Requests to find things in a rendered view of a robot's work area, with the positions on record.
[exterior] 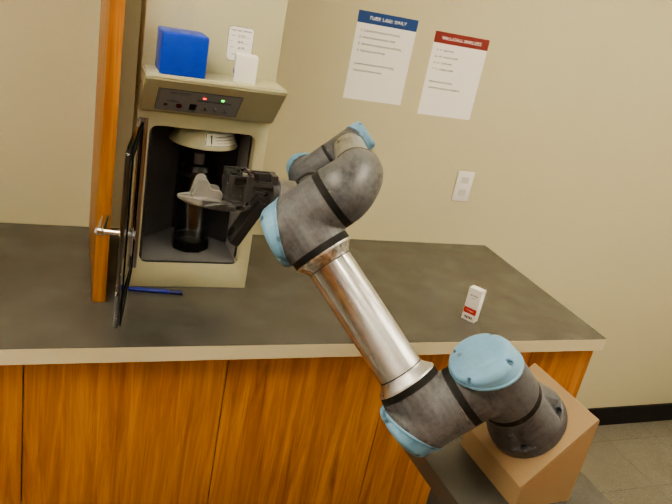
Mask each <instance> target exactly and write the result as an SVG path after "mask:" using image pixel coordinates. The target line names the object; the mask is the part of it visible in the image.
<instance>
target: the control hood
mask: <svg viewBox="0 0 672 504"><path fill-rule="evenodd" d="M159 87H160V88H168V89H176V90H184V91H192V92H200V93H208V94H216V95H224V96H232V97H240V98H244V99H243V102H242V104H241V106H240V108H239V110H238V113H237V115H236V117H235V118H233V117H224V116H215V115H206V114H197V113H188V112H180V111H171V110H162V109H154V106H155V102H156V98H157V94H158V90H159ZM287 95H288V92H287V91H286V90H285V89H284V88H283V87H281V86H280V85H279V84H277V83H276V82H273V81H266V80H258V79H256V81H255V85H254V84H248V83H242V82H235V81H233V78H232V76H229V75H222V74H215V73H207V72H206V75H205V79H199V78H191V77H184V76H176V75H169V74H161V73H160V72H159V71H158V69H157V67H156V66H155V65H149V64H143V65H142V66H141V79H140V92H139V105H138V106H139V108H140V109H145V110H154V111H163V112H172V113H181V114H190V115H199V116H208V117H217V118H226V119H235V120H243V121H252V122H261V123H270V124H271V123H272V122H273V121H274V119H275V117H276V115H277V113H278V111H279V109H280V108H281V106H282V104H283V102H284V100H285V98H286V97H287Z"/></svg>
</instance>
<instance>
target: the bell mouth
mask: <svg viewBox="0 0 672 504"><path fill-rule="evenodd" d="M169 138H170V139H171V140H172V141H173V142H175V143H177V144H179V145H182V146H185V147H189V148H193V149H198V150H205V151H217V152H222V151H231V150H234V149H236V148H237V143H236V139H235V136H234V133H225V132H216V131H206V130H197V129H187V128H177V127H174V129H173V130H172V132H171V134H170V135H169Z"/></svg>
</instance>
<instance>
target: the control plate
mask: <svg viewBox="0 0 672 504"><path fill-rule="evenodd" d="M204 97H205V98H207V100H203V99H202V98H204ZM243 99H244V98H240V97H232V96H224V95H216V94H208V93H200V92H192V91H184V90H176V89H168V88H160V87H159V90H158V94H157V98H156V102H155V106H154V109H162V110H171V111H180V112H188V113H197V114H206V115H215V116H224V117H233V118H235V117H236V115H237V113H238V110H239V108H240V106H241V104H242V102H243ZM221 100H225V102H221ZM163 103H168V105H163ZM176 104H181V105H182V107H181V108H177V107H176ZM190 104H195V105H197V107H196V110H195V111H194V110H188V109H189V106H190ZM203 107H206V108H207V109H206V110H204V109H203ZM214 108H216V109H217V110H216V111H214V110H213V109H214ZM225 109H226V110H227V112H226V113H225V112H224V111H223V110H225Z"/></svg>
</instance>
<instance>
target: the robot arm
mask: <svg viewBox="0 0 672 504"><path fill-rule="evenodd" d="M374 147H375V142H374V140H373V139H372V137H371V136H370V134H369V133H368V131H367V130H366V128H365V127H364V125H363V124H362V123H361V122H360V121H357V122H355V123H353V124H352V125H350V126H347V127H346V129H344V130H343V131H341V132H340V133H339V134H337V135H336V136H334V137H333V138H331V139H330V140H329V141H327V142H326V143H324V144H323V145H321V146H320V147H318V148H317V149H315V150H314V151H313V152H311V153H310V154H309V153H306V152H301V153H296V154H294V155H293V156H291V157H290V158H289V160H288V162H287V165H286V170H287V173H288V179H289V180H278V179H279V177H278V176H277V175H276V173H275V172H268V171H256V170H249V169H248V168H247V167H235V166H224V171H223V175H222V182H221V184H222V191H220V188H219V187H218V185H215V184H209V181H208V180H207V178H206V176H205V175H204V174H197V175H196V177H195V179H194V181H193V184H192V186H191V189H190V191H189V192H181V193H177V197H178V198H179V199H181V200H182V201H184V202H186V203H189V204H192V205H195V206H199V207H203V208H207V209H212V210H218V211H231V212H241V213H240V215H239V216H238V217H237V219H236V220H235V221H234V223H233V224H232V226H231V227H230V228H229V230H228V231H227V232H226V234H225V236H226V238H227V239H228V241H229V242H230V243H231V244H232V245H234V246H236V247H237V246H239V245H240V243H241V242H242V241H243V239H244V238H245V237H246V235H247V234H248V232H249V231H250V230H251V228H252V227H253V226H254V224H255V223H256V222H257V220H258V219H259V217H260V222H261V227H262V231H263V234H264V236H265V239H266V241H267V243H268V245H269V247H270V249H271V251H272V252H273V254H274V256H275V257H277V259H278V261H279V262H280V263H281V264H282V265H283V266H284V267H291V266H294V268H295V269H296V271H297V272H298V273H302V274H306V275H309V276H310V277H311V279H312V280H313V282H314V283H315V285H316V286H317V288H318V289H319V291H320V292H321V294H322V295H323V297H324V298H325V300H326V302H327V303H328V305H329V306H330V308H331V309H332V311H333V312H334V314H335V315H336V317H337V318H338V320H339V321H340V323H341V324H342V326H343V327H344V329H345V331H346V332H347V334H348V335H349V337H350V338H351V340H352V341H353V343H354V344H355V346H356V347H357V349H358V350H359V352H360V353H361V355H362V356H363V358H364V360H365V361H366V363H367V364H368V366H369V367H370V369H371V370H372V372H373V373H374V375H375V376H376V378H377V379H378V381H379V382H380V384H381V392H380V399H381V401H382V402H383V405H382V407H381V408H380V416H381V418H382V420H383V422H384V423H385V424H386V427H387V429H388V430H389V432H390V433H391V434H392V436H393V437H394V438H395V439H396V441H397V442H398V443H399V444H400V445H401V446H402V447H403V448H404V449H405V450H406V451H407V452H409V453H410V454H412V455H414V456H416V457H425V456H427V455H429V454H431V453H433V452H435V451H437V450H441V449H443V447H444V446H445V445H447V444H449V443H450V442H452V441H454V440H455V439H457V438H459V437H460V436H462V435H464V434H465V433H467V432H469V431H470V430H472V429H474V428H475V427H477V426H478V425H480V424H482V423H483V422H485V421H486V423H487V429H488V432H489V435H490V437H491V439H492V440H493V442H494V443H495V444H496V445H497V447H498V448H499V449H500V450H501V451H503V452H504V453H505V454H507V455H509V456H512V457H515V458H522V459H527V458H534V457H537V456H540V455H543V454H545V453H546V452H548V451H550V450H551V449H552V448H553V447H555V446H556V445H557V444H558V442H559V441H560V440H561V438H562V437H563V435H564V433H565V430H566V427H567V422H568V415H567V410H566V407H565V405H564V403H563V401H562V400H561V398H560V397H559V396H558V394H557V393H556V392H555V391H554V390H553V389H551V388H550V387H548V386H547V385H545V384H543V383H541V382H539V381H537V380H536V378H535V377H534V375H533V374H532V372H531V371H530V369H529V368H528V366H527V365H526V363H525V362H524V359H523V357H522V355H521V354H520V352H519V351H518V350H517V349H516V348H514V346H513V345H512V344H511V343H510V342H509V341H508V340H507V339H505V338H503V337H501V336H499V335H493V334H489V333H483V334H477V335H473V336H470V337H468V338H466V339H464V340H463V341H461V342H460V343H459V344H458V345H457V346H456V347H455V348H454V349H453V353H452V354H450V357H449V362H448V366H447V367H445V368H443V369H442V370H440V371H438V370H437V369H436V367H435V366H434V364H433V363H432V362H428V361H423V360H421V359H420V358H419V356H418V355H417V353H416V352H415V350H414V349H413V347H412V346H411V344H410V343H409V341H408V340H407V338H406V337H405V335H404V334H403V332H402V331H401V329H400V328H399V326H398V324H397V323H396V321H395V320H394V318H393V317H392V315H391V314H390V312H389V311H388V309H387V308H386V306H385V305H384V303H383V302H382V300H381V299H380V297H379V296H378V294H377V293H376V291H375V290H374V288H373V286H372V285H371V283H370V282H369V280H368V279H367V277H366V276H365V274H364V273H363V271H362V270H361V268H360V267H359V265H358V264H357V262H356V261H355V259H354V258H353V256H352V255H351V253H350V252H349V242H350V237H349V235H348V234H347V232H346V231H345V229H346V228H347V227H349V226H350V225H352V224H353V223H354V222H356V221H357V220H359V219H360V218H361V217H362V216H363V215H364V214H365V213H366V212H367V211H368V210H369V208H370V207H371V206H372V204H373V203H374V201H375V199H376V197H377V195H378V193H379V191H380V189H381V186H382V182H383V167H382V164H381V162H380V160H379V158H378V157H377V156H376V154H374V153H373V152H372V151H371V149H372V148H374ZM230 168H236V169H230ZM264 203H265V204H264Z"/></svg>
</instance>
